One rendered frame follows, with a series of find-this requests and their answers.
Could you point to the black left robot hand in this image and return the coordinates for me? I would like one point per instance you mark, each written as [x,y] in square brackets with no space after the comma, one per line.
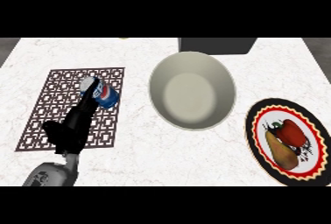
[75,128]

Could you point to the dark grey box appliance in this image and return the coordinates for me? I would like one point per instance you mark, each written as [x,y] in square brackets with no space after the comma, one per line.
[214,45]

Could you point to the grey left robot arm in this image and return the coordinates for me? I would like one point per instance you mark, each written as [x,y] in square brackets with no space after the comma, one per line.
[55,172]

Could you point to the blue soda can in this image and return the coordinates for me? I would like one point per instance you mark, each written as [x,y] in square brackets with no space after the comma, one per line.
[105,94]

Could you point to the brown patterned placemat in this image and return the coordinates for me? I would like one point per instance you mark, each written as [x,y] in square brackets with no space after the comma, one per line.
[47,116]

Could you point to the black red white plate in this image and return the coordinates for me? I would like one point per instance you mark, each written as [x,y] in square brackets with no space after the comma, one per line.
[315,140]

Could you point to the large beige bowl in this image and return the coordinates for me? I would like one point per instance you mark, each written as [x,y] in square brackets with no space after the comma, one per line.
[192,90]

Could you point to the red bell pepper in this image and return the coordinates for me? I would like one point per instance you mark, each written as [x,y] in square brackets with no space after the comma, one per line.
[291,133]

